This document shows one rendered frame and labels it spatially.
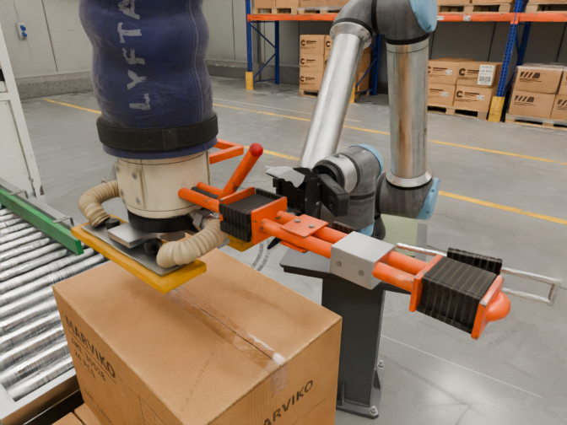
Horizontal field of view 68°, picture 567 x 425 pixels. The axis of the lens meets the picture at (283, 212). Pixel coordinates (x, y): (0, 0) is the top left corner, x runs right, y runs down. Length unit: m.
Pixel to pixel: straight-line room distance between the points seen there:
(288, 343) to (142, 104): 0.53
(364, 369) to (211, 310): 1.03
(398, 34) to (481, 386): 1.64
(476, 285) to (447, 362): 1.82
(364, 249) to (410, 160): 0.82
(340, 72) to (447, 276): 0.73
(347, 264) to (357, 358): 1.29
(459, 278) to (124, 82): 0.59
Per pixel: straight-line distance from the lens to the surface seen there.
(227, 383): 0.83
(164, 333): 0.95
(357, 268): 0.59
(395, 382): 2.18
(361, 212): 0.96
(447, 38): 9.41
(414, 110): 1.31
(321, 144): 1.07
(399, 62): 1.25
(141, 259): 0.84
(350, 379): 1.95
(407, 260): 0.60
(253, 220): 0.67
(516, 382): 2.38
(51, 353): 1.65
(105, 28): 0.77
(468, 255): 0.61
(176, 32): 0.76
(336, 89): 1.13
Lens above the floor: 1.55
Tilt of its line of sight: 25 degrees down
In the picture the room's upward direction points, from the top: straight up
